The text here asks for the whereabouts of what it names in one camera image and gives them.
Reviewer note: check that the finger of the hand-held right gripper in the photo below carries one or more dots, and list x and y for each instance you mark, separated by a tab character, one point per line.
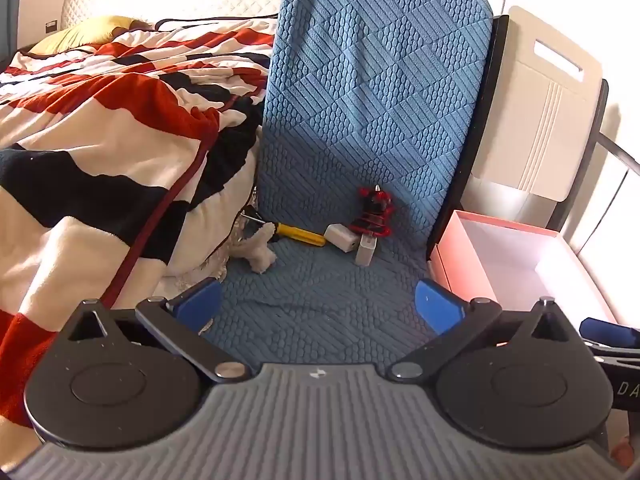
612	332

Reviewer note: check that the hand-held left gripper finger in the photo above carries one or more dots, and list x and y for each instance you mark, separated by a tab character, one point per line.
440	305

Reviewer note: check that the pink cardboard box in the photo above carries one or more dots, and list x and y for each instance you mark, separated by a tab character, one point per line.
510	265

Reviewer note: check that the tall white charger adapter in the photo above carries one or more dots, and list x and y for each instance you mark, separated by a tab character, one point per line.
365	250

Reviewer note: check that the flat white charger adapter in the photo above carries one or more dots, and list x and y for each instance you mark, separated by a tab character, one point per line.
341	237

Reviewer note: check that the white plush toy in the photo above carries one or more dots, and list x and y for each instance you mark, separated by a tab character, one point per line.
257	252

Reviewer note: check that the blue textured mat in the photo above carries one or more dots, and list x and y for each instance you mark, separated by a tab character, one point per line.
370	110

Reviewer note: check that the red white black striped blanket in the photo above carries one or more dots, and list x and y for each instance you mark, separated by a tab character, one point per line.
100	110

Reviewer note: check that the yellow pillow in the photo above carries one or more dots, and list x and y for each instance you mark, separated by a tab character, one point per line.
85	35

